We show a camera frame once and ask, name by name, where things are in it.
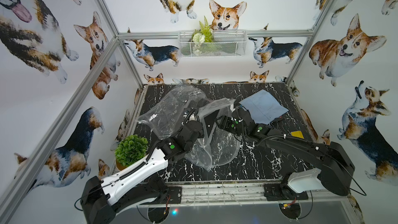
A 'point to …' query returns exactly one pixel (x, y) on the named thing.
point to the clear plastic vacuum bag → (180, 105)
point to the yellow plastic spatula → (297, 134)
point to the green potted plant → (129, 150)
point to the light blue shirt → (263, 107)
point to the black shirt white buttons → (209, 120)
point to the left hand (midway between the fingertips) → (201, 120)
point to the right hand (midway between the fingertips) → (216, 122)
